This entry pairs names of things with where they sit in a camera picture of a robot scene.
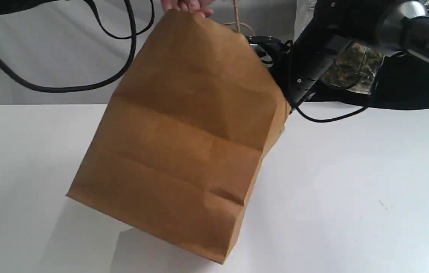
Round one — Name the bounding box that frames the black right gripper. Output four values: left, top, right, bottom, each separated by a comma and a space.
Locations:
246, 0, 354, 110

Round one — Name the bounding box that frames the grey backdrop cloth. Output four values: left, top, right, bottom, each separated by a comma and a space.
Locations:
0, 0, 309, 105

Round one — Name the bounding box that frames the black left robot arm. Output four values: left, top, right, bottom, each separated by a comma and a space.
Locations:
0, 0, 55, 15

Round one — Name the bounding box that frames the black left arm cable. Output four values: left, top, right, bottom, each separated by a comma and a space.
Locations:
0, 0, 155, 93

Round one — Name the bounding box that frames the person's right hand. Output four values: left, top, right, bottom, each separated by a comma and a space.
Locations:
161, 0, 215, 18

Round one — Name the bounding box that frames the brown paper bag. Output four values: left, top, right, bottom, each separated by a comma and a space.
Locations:
67, 10, 290, 264

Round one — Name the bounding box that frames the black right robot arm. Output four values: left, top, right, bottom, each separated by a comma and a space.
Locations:
246, 0, 429, 109

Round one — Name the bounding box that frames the person in camouflage jacket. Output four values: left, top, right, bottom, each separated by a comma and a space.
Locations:
310, 0, 429, 110

